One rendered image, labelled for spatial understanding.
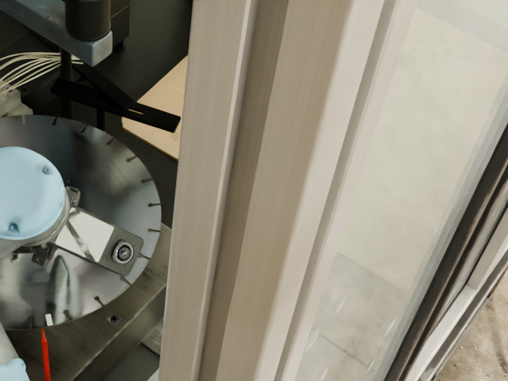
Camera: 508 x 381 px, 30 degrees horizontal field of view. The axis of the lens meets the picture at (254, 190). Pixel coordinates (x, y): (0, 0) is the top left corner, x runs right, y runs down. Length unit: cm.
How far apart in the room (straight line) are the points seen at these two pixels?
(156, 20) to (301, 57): 152
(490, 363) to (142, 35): 115
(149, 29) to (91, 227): 81
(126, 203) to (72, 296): 15
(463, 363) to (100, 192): 129
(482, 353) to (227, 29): 211
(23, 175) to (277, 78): 56
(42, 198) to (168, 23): 100
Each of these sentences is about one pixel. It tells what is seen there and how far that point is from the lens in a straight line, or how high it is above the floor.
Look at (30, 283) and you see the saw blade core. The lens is 114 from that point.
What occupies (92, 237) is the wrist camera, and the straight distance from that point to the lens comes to 98.
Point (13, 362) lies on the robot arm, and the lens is 75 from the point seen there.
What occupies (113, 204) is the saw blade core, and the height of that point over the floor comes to 95.
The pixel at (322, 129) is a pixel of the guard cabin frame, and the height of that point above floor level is 172.
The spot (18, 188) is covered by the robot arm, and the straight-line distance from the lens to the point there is 79.
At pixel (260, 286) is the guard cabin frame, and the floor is 164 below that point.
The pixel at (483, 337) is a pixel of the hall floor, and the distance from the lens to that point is 236.
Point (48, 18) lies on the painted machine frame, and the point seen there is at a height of 104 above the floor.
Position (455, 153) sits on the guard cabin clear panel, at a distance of 62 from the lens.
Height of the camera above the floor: 190
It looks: 50 degrees down
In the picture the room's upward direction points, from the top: 11 degrees clockwise
